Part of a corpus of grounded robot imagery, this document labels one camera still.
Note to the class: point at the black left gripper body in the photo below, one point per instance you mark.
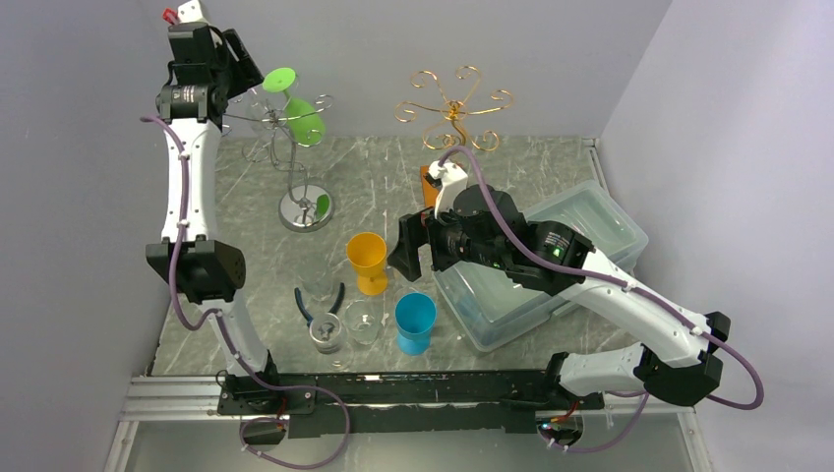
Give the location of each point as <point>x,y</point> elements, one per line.
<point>218,69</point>

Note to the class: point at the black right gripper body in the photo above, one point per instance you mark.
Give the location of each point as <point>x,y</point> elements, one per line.
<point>449,242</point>

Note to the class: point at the orange frosted wine glass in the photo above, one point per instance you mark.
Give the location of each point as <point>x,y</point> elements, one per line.
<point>367,252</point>

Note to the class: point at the blue wine glass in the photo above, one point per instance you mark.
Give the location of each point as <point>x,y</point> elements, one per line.
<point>415,316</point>

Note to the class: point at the ribbed clear wine glass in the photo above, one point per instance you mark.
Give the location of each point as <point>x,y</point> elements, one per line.
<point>316,278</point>

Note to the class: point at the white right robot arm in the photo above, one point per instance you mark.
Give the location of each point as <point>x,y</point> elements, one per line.
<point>671,359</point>

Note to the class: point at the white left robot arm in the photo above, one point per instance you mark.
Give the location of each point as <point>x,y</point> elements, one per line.
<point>205,277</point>

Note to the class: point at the green wine glass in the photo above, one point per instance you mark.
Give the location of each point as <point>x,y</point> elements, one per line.
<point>301,118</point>

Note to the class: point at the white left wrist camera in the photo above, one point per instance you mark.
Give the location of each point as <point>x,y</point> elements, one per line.
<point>188,12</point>

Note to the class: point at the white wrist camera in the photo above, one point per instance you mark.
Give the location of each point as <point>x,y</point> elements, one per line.
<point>450,180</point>
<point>188,12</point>

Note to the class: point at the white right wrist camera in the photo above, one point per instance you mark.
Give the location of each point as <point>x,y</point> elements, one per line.
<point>450,180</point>

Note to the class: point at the blue handled pliers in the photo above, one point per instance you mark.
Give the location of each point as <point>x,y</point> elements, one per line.
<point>337,301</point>

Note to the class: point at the gold wire glass rack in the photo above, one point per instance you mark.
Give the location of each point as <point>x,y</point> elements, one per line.
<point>449,130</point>

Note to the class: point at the chrome wire glass rack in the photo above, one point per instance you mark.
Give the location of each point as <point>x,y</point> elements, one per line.
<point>305,207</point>

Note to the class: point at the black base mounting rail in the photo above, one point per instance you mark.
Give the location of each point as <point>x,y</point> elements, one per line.
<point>320,404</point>

